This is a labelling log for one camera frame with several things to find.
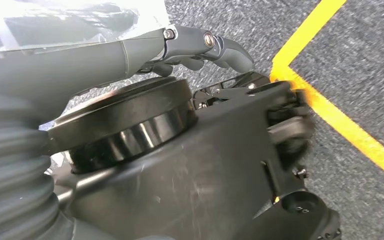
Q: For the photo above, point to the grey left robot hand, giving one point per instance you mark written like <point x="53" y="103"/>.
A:
<point x="62" y="69"/>

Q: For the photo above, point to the yellow marking tape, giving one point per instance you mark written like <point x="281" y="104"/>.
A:
<point x="344" y="126"/>

